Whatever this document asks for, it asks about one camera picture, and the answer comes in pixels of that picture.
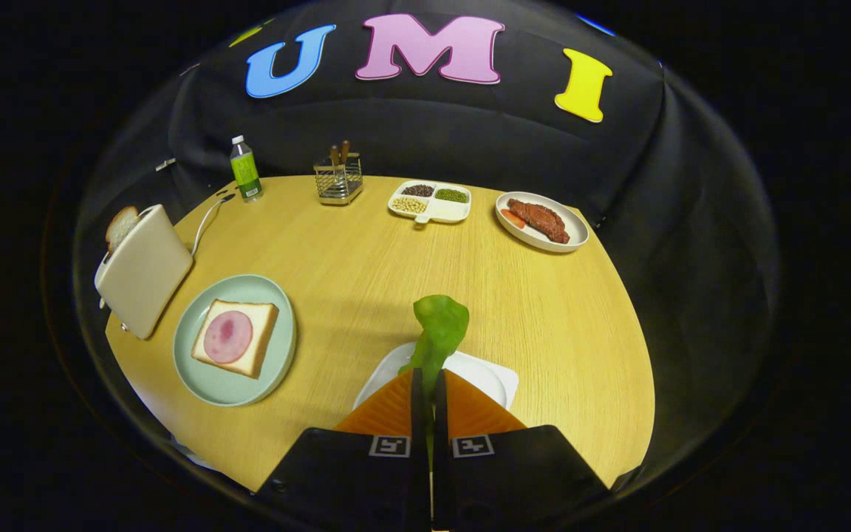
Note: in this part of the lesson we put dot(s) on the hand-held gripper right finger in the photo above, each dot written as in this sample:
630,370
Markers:
507,480

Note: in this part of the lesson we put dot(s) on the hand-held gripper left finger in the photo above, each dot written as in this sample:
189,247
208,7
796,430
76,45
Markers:
351,480

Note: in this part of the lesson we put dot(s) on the green lettuce leaf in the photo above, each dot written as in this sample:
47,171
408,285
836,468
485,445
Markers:
439,329

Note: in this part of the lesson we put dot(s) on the brown-crusted bread slice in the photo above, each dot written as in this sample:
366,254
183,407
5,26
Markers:
121,225

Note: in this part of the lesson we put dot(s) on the white square plate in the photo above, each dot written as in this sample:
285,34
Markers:
481,377

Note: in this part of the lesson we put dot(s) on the pale green round plate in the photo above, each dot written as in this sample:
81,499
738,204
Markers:
248,388

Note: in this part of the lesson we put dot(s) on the square toast slice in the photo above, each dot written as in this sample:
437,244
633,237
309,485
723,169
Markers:
259,340

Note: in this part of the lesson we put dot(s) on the pink ham slice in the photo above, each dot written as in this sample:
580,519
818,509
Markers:
227,337

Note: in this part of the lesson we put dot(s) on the round white plate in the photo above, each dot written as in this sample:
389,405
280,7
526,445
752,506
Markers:
536,240

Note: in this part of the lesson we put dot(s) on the red food slice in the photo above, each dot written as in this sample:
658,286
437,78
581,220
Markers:
512,218

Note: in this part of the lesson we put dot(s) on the brown meat steak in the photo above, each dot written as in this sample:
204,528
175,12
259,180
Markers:
540,218

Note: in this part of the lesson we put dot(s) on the white divided bean dish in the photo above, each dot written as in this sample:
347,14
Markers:
448,212

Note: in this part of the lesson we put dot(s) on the white toaster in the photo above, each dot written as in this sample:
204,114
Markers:
145,273

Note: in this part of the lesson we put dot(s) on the green label plastic bottle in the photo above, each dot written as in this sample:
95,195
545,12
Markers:
246,171

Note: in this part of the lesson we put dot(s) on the black backdrop cloth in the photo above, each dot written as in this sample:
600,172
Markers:
507,140

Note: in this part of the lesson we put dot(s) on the white clip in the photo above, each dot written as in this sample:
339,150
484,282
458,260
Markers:
165,164

